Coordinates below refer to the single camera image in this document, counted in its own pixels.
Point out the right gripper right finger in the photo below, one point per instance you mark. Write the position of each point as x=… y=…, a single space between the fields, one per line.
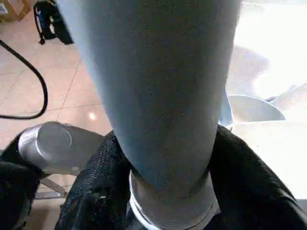
x=251 y=191

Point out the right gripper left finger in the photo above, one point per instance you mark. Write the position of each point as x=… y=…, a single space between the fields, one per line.
x=96 y=187

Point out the white plastic table top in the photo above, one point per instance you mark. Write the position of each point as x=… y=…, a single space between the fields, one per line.
x=263 y=143

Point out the white plastic table leg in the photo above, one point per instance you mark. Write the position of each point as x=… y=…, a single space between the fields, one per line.
x=156 y=83

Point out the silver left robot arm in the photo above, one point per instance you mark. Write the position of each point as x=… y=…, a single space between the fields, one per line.
x=55 y=143

